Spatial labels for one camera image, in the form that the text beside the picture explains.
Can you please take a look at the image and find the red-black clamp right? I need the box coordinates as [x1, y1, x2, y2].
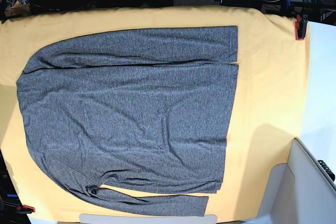
[295, 14, 308, 40]

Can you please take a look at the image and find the white plastic bin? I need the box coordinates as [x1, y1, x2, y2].
[255, 138, 335, 223]

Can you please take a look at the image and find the red-black clamp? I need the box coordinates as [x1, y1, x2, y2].
[295, 14, 308, 40]
[15, 205, 35, 214]

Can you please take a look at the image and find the red-black clamp left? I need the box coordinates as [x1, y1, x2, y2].
[15, 205, 35, 214]

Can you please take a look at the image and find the grey long-sleeve shirt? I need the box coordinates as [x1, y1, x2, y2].
[16, 26, 238, 216]

